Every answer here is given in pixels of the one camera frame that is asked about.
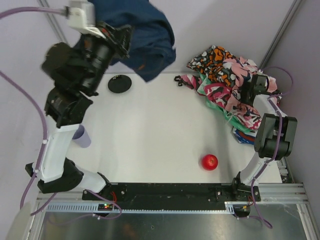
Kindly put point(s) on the orange black camo cloth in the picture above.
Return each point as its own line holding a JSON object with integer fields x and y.
{"x": 210, "y": 63}

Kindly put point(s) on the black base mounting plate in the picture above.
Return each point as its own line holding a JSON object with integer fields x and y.
{"x": 176, "y": 195}

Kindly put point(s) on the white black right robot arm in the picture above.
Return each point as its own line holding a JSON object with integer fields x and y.
{"x": 274, "y": 139}

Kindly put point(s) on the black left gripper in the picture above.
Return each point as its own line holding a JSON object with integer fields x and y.
{"x": 119, "y": 39}

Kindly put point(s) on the lilac plastic cup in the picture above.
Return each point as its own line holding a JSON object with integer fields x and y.
{"x": 81, "y": 137}

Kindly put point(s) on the dark blue denim cloth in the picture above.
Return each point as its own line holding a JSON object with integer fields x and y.
{"x": 152, "y": 43}

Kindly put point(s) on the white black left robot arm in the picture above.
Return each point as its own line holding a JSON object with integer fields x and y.
{"x": 76, "y": 73}

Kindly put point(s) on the magenta green patterned cloth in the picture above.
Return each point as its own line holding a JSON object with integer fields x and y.
{"x": 219, "y": 97}

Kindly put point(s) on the grey slotted cable duct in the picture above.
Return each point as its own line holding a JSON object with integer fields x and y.
{"x": 104, "y": 208}

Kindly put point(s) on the pink navy patterned cloth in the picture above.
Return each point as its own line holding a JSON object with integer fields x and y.
{"x": 240, "y": 76}

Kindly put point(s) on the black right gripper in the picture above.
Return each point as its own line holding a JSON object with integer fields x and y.
{"x": 258, "y": 81}

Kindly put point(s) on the red apple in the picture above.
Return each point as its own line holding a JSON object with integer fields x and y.
{"x": 209, "y": 162}

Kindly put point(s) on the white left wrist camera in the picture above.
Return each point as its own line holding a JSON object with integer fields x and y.
{"x": 80, "y": 16}

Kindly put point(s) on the black round plate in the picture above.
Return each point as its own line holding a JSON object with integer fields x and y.
{"x": 119, "y": 84}

